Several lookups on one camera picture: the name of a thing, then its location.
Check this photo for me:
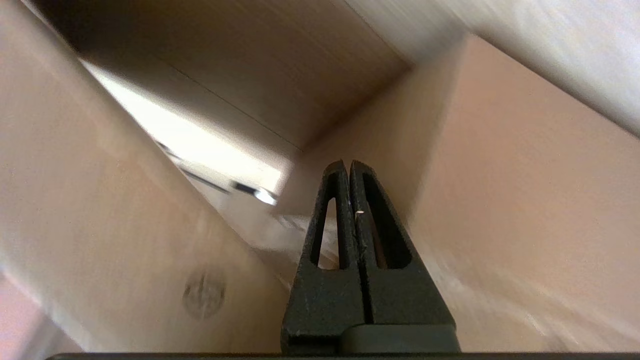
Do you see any brown cardboard shoe box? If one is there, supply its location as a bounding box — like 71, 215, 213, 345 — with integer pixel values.
0, 0, 640, 353

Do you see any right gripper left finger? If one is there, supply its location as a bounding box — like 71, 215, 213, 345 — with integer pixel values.
281, 160, 371, 353

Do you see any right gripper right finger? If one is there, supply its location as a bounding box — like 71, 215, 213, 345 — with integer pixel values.
350, 160, 453, 326

